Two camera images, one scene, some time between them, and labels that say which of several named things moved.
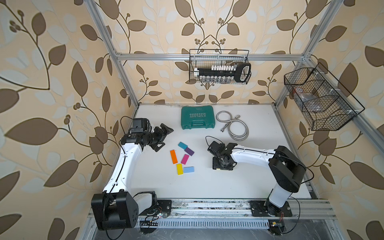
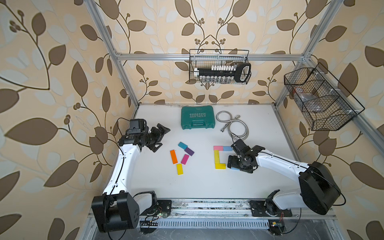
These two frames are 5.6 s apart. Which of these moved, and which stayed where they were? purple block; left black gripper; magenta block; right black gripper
Moved: right black gripper
Stayed: magenta block; purple block; left black gripper
